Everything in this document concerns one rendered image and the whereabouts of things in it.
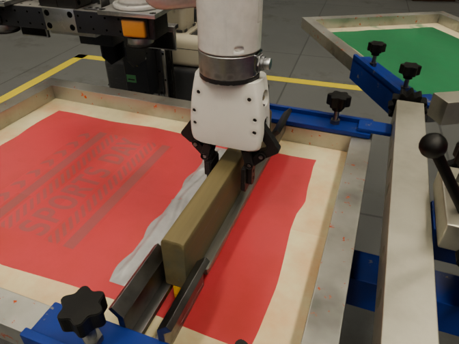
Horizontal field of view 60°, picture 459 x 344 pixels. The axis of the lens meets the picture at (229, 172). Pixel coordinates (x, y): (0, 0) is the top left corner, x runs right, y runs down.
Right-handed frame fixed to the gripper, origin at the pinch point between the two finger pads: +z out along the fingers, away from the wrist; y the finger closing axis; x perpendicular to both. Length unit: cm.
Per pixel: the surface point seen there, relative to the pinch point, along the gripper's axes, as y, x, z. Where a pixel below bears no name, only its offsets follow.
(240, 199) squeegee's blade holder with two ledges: -2.0, 0.5, 4.3
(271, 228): -7.1, 0.7, 8.3
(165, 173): 14.8, -6.4, 8.3
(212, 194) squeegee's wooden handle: -0.8, 8.4, -2.2
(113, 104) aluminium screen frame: 38.7, -25.6, 7.1
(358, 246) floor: -28, -102, 104
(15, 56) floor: 331, -255, 103
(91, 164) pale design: 29.4, -4.3, 8.3
